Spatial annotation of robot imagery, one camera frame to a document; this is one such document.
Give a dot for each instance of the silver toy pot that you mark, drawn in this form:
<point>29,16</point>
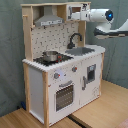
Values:
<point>50,56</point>

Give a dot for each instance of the black toy faucet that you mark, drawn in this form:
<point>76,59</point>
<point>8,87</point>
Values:
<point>71,44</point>

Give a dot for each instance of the grey fridge door handle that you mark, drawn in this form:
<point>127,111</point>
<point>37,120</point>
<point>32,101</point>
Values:
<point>84,83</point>

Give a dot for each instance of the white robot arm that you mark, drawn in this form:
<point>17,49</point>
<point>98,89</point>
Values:
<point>104,19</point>

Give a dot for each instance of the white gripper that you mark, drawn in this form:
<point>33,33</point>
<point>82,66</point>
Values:
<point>82,16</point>

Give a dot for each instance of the black toy stovetop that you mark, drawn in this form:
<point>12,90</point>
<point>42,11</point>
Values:
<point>58,59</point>

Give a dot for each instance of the red oven knob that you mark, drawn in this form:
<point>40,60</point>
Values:
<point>74,69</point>
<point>56,75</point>

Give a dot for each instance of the grey ice dispenser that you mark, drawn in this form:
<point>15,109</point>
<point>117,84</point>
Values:
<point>91,73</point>

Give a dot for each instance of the grey range hood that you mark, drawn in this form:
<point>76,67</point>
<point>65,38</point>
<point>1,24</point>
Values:
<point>48,18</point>

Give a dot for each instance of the wooden toy kitchen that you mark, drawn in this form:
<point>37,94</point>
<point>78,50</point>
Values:
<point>40,84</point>

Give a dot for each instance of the toy oven door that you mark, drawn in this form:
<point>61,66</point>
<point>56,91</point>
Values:
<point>64,97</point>

